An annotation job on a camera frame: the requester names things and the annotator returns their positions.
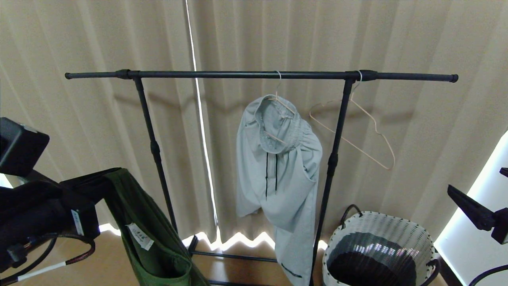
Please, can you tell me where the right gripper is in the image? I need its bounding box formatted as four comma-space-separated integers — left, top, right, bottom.
448, 167, 508, 245

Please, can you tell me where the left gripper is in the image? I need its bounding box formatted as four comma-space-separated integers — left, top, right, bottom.
0, 181, 100, 271

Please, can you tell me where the green garment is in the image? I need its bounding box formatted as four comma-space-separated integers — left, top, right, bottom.
104, 168, 209, 286

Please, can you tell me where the pink clothes hanger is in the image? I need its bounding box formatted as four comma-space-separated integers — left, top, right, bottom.
309, 81, 396, 170
265, 71, 297, 145

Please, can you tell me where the white laundry basket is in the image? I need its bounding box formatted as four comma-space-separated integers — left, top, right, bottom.
322, 204, 442, 286

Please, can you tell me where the black clothes rack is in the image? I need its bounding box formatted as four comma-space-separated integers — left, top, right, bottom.
65, 70, 459, 286

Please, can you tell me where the beige curtain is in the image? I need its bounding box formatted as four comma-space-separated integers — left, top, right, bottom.
0, 0, 508, 255

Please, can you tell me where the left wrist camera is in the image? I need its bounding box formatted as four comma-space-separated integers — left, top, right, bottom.
0, 117, 50, 177

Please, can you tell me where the black cable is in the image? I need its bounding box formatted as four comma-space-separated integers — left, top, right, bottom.
472, 264, 508, 286

